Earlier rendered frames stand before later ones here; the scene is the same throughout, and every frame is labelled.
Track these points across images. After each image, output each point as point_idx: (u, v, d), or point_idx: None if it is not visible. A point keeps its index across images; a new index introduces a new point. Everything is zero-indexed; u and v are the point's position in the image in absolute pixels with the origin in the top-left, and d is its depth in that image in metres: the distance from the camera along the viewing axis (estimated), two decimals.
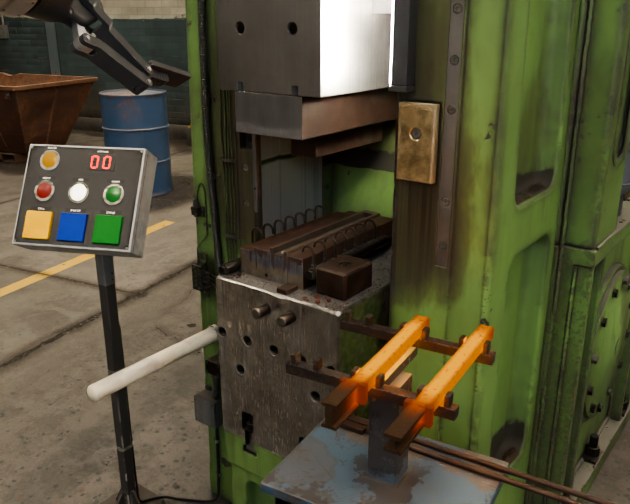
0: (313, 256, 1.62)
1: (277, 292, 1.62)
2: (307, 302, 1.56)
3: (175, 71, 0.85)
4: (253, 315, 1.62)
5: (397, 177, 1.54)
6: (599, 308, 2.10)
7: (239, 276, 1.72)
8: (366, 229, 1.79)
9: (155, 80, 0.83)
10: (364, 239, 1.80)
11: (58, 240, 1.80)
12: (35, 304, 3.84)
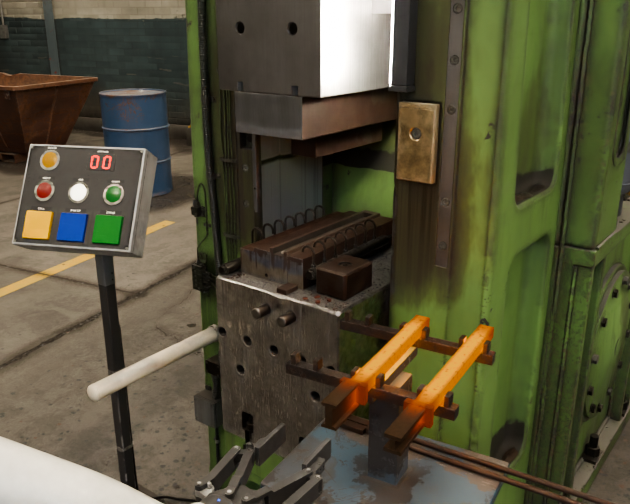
0: (313, 256, 1.62)
1: (277, 292, 1.62)
2: (307, 302, 1.56)
3: (320, 449, 0.95)
4: (253, 315, 1.62)
5: (397, 177, 1.54)
6: (599, 308, 2.10)
7: (239, 276, 1.72)
8: (366, 229, 1.79)
9: (319, 470, 0.93)
10: (364, 239, 1.80)
11: (58, 240, 1.80)
12: (35, 304, 3.84)
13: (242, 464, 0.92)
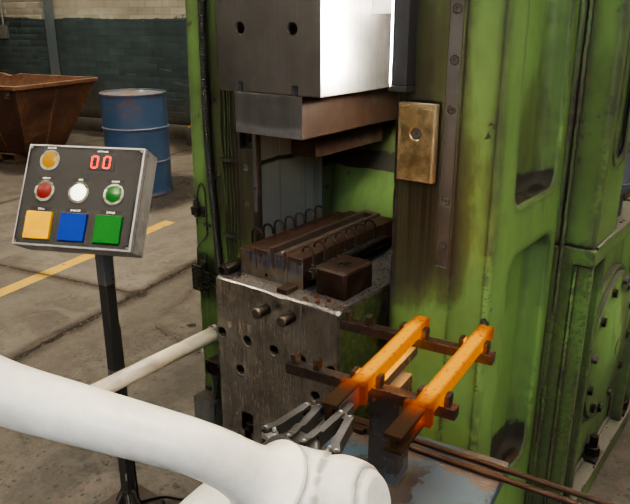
0: (313, 256, 1.62)
1: (277, 292, 1.62)
2: (307, 302, 1.56)
3: (350, 395, 1.08)
4: (253, 315, 1.62)
5: (397, 177, 1.54)
6: (599, 308, 2.10)
7: (239, 276, 1.72)
8: (366, 229, 1.79)
9: (349, 412, 1.06)
10: (364, 239, 1.80)
11: (58, 240, 1.80)
12: (35, 304, 3.84)
13: (308, 416, 1.03)
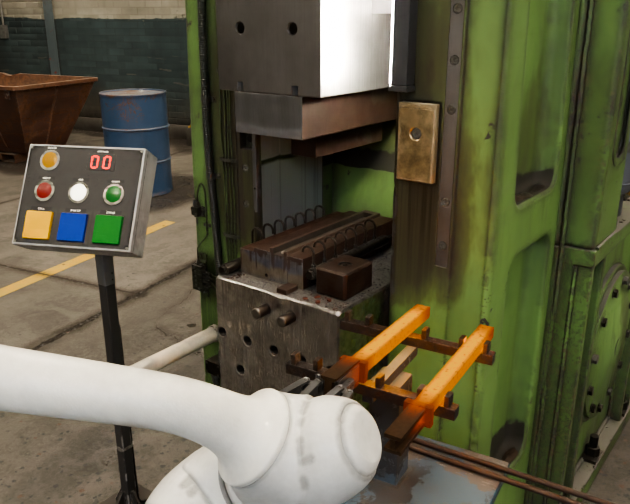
0: (313, 256, 1.62)
1: (277, 292, 1.62)
2: (307, 302, 1.56)
3: (350, 371, 1.07)
4: (253, 315, 1.62)
5: (397, 177, 1.54)
6: (599, 308, 2.10)
7: (239, 276, 1.72)
8: (366, 229, 1.79)
9: (349, 387, 1.04)
10: (364, 239, 1.80)
11: (58, 240, 1.80)
12: (35, 304, 3.84)
13: (307, 389, 1.02)
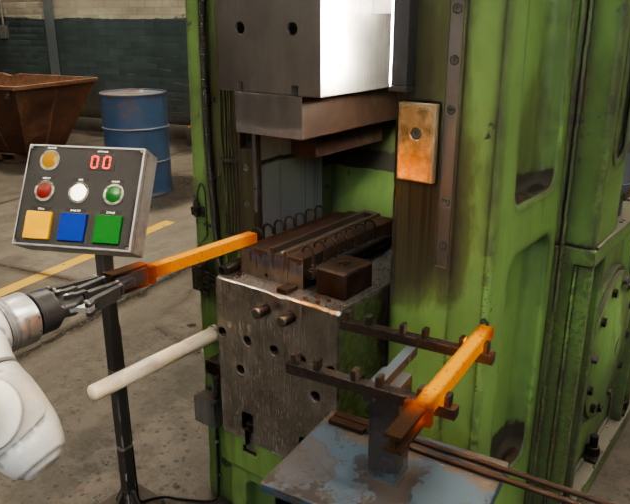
0: (313, 256, 1.62)
1: (277, 292, 1.62)
2: (307, 302, 1.56)
3: (133, 271, 1.29)
4: (253, 315, 1.62)
5: (397, 177, 1.54)
6: (599, 308, 2.10)
7: (239, 276, 1.72)
8: (366, 229, 1.79)
9: (127, 283, 1.27)
10: (364, 239, 1.80)
11: (58, 240, 1.80)
12: None
13: (88, 282, 1.25)
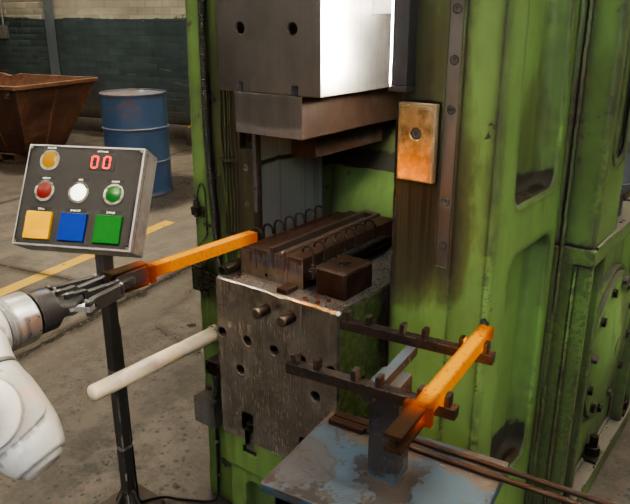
0: (313, 256, 1.62)
1: (277, 292, 1.62)
2: (307, 302, 1.56)
3: (133, 271, 1.29)
4: (253, 315, 1.62)
5: (397, 177, 1.54)
6: (599, 308, 2.10)
7: (239, 276, 1.72)
8: (366, 229, 1.79)
9: (127, 283, 1.27)
10: (364, 239, 1.80)
11: (58, 240, 1.80)
12: None
13: (88, 282, 1.25)
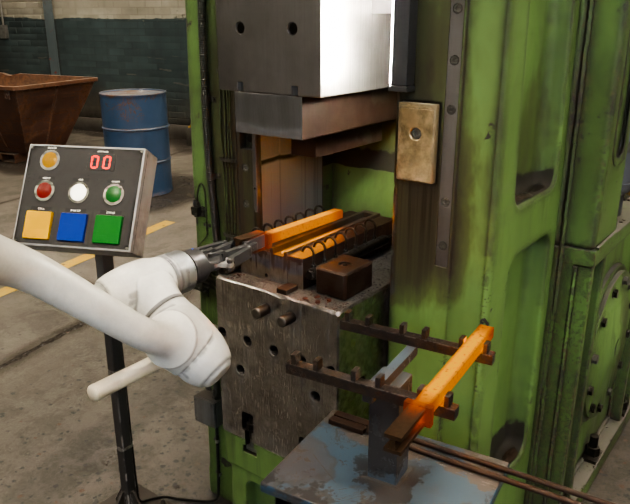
0: (313, 256, 1.62)
1: (277, 292, 1.62)
2: (307, 302, 1.56)
3: (255, 237, 1.56)
4: (253, 315, 1.62)
5: (397, 177, 1.54)
6: (599, 308, 2.10)
7: (239, 276, 1.72)
8: (366, 229, 1.79)
9: (252, 247, 1.54)
10: (364, 239, 1.80)
11: (58, 240, 1.80)
12: (35, 304, 3.84)
13: (221, 245, 1.52)
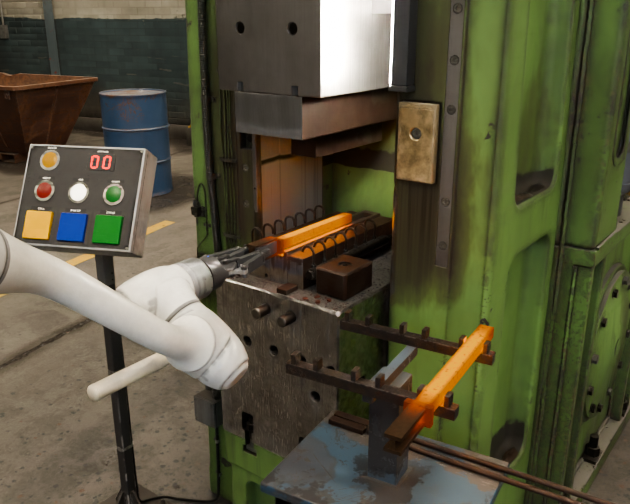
0: (313, 256, 1.62)
1: (277, 292, 1.62)
2: (307, 302, 1.56)
3: (268, 244, 1.60)
4: (253, 315, 1.62)
5: (397, 177, 1.54)
6: (599, 308, 2.10)
7: (239, 276, 1.72)
8: (366, 229, 1.79)
9: (265, 253, 1.58)
10: (364, 239, 1.80)
11: (58, 240, 1.80)
12: (35, 304, 3.84)
13: (235, 252, 1.56)
